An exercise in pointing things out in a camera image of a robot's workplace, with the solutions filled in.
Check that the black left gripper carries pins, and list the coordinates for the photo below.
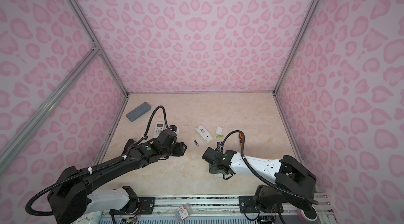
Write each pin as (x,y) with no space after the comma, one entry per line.
(181,149)

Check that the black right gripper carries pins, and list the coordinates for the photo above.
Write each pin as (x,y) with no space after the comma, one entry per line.
(212,169)

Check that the white battery cover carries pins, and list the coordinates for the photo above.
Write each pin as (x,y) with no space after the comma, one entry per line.
(219,131)

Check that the orange black screwdriver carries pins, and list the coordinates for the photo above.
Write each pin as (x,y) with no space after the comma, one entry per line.
(241,138)

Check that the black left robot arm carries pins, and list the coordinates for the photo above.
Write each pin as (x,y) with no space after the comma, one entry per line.
(76,191)

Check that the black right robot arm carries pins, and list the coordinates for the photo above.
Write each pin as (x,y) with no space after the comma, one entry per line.
(284,180)

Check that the grey rectangular sponge block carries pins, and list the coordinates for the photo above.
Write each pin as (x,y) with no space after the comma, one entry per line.
(138,112)

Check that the small clear parts box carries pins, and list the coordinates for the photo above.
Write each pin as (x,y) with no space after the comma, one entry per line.
(183,212)

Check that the pink tape roll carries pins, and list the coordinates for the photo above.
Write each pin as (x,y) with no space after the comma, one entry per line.
(307,215)

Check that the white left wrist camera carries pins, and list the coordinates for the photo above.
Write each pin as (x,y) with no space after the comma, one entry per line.
(174,129)

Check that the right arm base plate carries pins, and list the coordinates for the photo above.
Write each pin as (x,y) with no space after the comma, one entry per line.
(246,205)

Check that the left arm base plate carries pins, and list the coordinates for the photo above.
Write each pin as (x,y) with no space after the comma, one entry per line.
(146,205)

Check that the aluminium front rail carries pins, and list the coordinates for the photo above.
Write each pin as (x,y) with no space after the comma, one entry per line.
(205,209)

